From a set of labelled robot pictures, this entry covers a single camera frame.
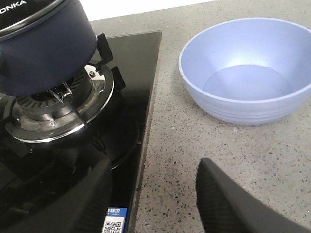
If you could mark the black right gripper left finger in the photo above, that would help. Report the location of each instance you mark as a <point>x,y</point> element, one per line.
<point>81,210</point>

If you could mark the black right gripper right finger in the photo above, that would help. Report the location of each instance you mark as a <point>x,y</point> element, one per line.
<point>225,207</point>

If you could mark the light blue plastic bowl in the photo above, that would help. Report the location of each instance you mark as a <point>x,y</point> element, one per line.
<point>249,71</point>

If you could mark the glass pot lid blue knob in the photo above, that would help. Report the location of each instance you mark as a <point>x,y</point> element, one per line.
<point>16,14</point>

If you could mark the dark blue cooking pot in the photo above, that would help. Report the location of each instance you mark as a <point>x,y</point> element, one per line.
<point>47,52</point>

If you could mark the blue white QR sticker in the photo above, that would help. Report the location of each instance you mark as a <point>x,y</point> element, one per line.
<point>115,220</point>

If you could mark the black glass gas stove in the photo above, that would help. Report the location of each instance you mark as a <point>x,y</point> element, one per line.
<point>35,175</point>

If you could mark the black burner pan support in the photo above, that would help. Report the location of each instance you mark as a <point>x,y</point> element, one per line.
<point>66,108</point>

